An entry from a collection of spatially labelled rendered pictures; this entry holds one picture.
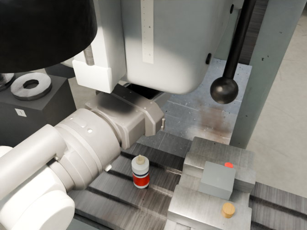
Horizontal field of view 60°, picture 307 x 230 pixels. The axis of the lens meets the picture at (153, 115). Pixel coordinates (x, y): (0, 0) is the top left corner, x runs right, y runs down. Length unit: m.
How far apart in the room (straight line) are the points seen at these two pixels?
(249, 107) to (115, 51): 0.68
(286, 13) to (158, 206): 0.54
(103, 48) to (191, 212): 0.37
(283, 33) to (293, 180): 1.36
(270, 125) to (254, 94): 1.39
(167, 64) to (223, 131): 0.57
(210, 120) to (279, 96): 1.74
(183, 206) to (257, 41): 0.46
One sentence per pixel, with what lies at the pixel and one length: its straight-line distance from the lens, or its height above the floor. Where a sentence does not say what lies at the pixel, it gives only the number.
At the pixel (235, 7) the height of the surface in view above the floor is 1.35.
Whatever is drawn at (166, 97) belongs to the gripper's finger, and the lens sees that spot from 0.43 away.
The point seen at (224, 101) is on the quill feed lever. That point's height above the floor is 1.33.
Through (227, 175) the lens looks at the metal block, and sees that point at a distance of 0.55.
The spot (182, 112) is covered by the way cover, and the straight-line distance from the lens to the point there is 0.83.
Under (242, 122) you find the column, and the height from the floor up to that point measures 0.86.
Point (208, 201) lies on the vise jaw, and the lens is 0.55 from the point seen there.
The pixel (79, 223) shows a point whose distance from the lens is 0.75.
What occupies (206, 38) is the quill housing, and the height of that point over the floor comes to 1.39.
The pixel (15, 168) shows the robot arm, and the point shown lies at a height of 1.29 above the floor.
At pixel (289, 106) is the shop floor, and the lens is 2.47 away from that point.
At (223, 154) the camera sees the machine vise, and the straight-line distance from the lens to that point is 0.66.
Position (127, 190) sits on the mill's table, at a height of 0.93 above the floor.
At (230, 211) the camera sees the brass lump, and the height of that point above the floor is 1.06.
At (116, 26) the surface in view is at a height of 1.40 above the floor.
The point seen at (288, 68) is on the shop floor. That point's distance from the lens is 2.91.
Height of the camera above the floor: 1.52
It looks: 46 degrees down
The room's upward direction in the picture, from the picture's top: straight up
